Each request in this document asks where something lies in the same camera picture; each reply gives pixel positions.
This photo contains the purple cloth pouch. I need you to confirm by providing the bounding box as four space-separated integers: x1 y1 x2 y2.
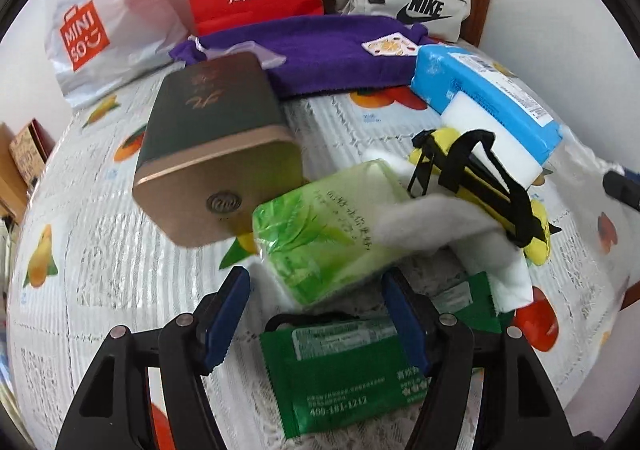
169 14 429 98

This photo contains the dark green wet wipe packet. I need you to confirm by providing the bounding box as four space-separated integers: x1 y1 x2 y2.
429 272 504 336
259 314 434 446

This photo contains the yellow plush with black straps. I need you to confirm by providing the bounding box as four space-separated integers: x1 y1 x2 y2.
407 127 563 266

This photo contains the fruit print lace tablecloth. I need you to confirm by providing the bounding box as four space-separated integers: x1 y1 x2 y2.
7 42 632 450

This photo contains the white cloth glove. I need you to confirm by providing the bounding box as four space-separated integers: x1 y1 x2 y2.
362 145 535 315

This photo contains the white plastic shopping bag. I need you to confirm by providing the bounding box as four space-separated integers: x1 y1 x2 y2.
44 0 193 109

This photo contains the blue tissue pack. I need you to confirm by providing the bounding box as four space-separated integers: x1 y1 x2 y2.
411 45 564 166

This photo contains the green and gold tin box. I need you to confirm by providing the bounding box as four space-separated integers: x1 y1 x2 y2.
132 51 306 248

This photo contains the light green tissue pack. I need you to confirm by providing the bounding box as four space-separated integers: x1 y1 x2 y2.
251 158 416 306

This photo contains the brown cardboard box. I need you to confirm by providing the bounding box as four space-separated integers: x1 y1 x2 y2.
0 117 56 226

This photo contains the white sponge block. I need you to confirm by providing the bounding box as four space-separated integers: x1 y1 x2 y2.
440 90 549 189

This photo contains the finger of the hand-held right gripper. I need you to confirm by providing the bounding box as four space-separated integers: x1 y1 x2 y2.
602 165 640 213

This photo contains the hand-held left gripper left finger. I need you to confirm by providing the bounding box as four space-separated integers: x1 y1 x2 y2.
55 266 251 450

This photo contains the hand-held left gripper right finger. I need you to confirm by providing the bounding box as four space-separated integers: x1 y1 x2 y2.
381 270 591 450

